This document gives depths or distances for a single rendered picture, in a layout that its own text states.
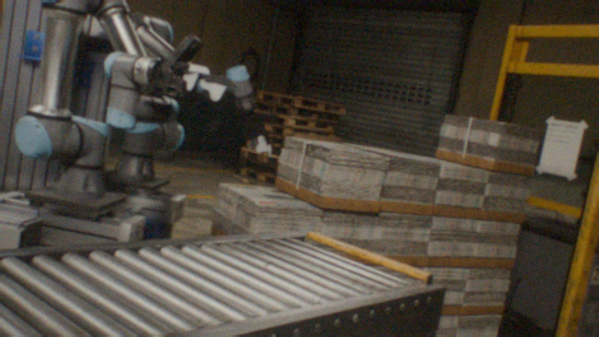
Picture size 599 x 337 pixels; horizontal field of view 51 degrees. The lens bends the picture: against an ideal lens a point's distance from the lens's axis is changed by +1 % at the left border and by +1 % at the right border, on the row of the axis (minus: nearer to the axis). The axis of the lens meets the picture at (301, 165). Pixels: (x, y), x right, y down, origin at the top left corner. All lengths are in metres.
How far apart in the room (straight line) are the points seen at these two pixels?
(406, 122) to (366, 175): 7.69
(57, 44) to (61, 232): 0.55
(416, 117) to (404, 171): 7.44
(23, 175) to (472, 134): 1.97
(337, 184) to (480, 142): 0.90
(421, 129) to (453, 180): 7.19
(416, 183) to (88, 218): 1.37
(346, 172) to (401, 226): 0.40
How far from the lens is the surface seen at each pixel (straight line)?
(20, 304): 1.18
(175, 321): 1.15
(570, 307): 3.37
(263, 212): 2.28
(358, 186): 2.45
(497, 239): 3.11
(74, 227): 1.95
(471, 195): 2.91
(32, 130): 1.83
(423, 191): 2.70
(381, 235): 2.62
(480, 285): 3.12
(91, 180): 1.94
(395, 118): 10.25
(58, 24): 1.84
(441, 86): 9.90
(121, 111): 1.65
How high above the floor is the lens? 1.21
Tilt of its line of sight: 6 degrees down
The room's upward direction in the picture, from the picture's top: 10 degrees clockwise
